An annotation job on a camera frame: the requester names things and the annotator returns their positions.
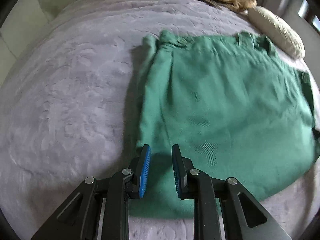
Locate green trousers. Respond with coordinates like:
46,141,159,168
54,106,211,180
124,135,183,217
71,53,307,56
130,30,319,219

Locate grey embossed bedspread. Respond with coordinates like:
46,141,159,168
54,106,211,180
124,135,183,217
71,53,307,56
1,0,319,239

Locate cream pillow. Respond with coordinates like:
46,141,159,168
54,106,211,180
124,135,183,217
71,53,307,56
247,6,305,60

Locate window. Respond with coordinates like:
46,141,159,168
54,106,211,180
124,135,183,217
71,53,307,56
298,0,320,34

